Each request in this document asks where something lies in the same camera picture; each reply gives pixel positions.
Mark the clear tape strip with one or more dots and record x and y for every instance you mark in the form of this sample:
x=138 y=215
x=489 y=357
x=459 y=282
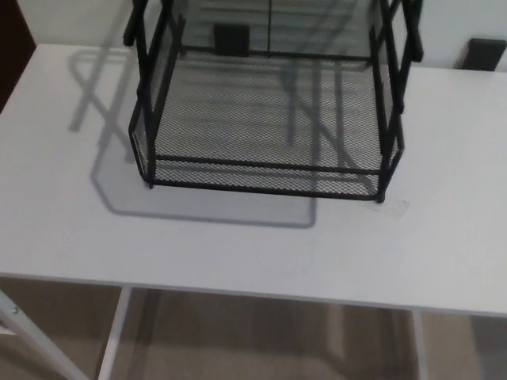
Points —
x=392 y=208

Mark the white cabinet with doors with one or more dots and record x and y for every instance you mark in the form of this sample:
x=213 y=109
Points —
x=71 y=20

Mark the dark brown wooden panel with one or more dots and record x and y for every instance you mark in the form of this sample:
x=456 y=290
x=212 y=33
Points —
x=14 y=47

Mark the white metal-frame desk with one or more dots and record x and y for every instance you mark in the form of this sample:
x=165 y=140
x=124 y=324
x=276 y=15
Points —
x=237 y=253

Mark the black metal tray rack frame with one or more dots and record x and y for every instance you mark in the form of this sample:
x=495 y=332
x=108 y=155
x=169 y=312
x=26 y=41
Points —
x=416 y=43

